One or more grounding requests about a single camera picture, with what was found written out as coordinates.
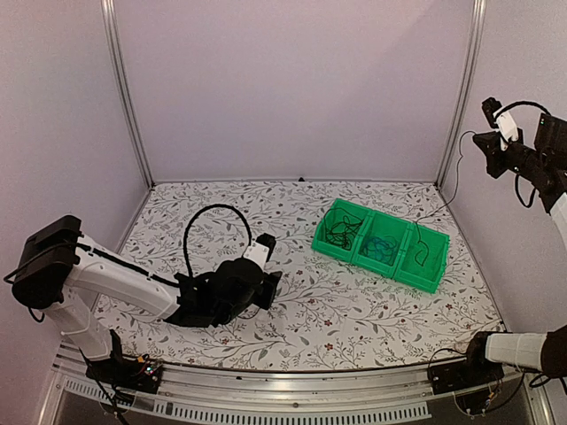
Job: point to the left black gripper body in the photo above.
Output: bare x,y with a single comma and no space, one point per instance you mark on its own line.
225,317

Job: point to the green bin left compartment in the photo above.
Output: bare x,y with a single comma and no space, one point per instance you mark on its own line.
340,229

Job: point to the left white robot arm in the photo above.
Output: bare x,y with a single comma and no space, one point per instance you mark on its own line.
59,259

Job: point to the front aluminium rail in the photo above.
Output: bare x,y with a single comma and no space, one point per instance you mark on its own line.
204,395

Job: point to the green bin compartment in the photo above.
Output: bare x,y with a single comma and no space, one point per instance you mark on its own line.
340,229
423,259

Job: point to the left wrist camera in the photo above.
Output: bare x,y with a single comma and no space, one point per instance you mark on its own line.
260,250

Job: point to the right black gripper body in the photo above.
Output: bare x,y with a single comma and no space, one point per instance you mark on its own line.
497,168

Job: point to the left aluminium frame post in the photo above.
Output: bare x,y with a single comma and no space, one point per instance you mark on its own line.
112,35

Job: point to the aluminium frame post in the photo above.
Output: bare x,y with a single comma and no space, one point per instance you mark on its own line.
112,35
470,64

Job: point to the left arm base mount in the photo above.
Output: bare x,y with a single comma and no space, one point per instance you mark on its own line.
141,374

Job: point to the right aluminium frame post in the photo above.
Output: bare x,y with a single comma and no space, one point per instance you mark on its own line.
470,64

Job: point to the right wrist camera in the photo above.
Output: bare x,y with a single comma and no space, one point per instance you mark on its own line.
502,121

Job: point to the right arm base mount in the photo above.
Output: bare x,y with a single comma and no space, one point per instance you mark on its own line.
474,381

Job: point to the green bin right compartment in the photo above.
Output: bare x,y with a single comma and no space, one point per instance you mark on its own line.
423,259

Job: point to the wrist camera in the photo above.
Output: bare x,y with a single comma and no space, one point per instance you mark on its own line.
502,121
260,250

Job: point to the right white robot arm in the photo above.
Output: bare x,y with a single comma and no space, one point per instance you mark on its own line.
543,165

